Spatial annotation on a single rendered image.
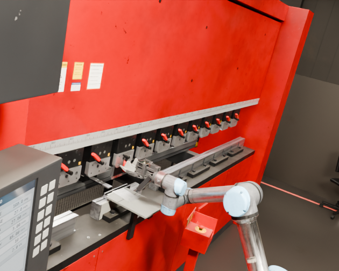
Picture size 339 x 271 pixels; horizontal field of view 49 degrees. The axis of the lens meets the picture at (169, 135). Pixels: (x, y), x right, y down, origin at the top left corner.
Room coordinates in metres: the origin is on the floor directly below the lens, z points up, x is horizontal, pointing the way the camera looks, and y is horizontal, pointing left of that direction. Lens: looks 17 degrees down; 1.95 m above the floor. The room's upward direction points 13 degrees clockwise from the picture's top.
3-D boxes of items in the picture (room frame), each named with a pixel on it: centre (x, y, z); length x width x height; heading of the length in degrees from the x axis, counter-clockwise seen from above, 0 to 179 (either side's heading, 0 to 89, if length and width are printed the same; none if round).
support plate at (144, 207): (1.80, 0.10, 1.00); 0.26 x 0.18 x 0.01; 62
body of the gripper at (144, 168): (1.73, 0.07, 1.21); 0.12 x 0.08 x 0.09; 62
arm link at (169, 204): (1.67, -0.08, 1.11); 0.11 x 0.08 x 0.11; 146
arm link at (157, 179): (1.69, -0.01, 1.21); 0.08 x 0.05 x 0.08; 152
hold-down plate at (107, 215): (1.88, 0.16, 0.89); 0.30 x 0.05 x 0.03; 152
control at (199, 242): (2.10, -0.32, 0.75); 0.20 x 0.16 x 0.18; 164
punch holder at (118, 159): (1.85, 0.24, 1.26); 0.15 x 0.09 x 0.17; 152
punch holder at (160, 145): (2.20, 0.05, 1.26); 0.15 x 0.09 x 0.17; 152
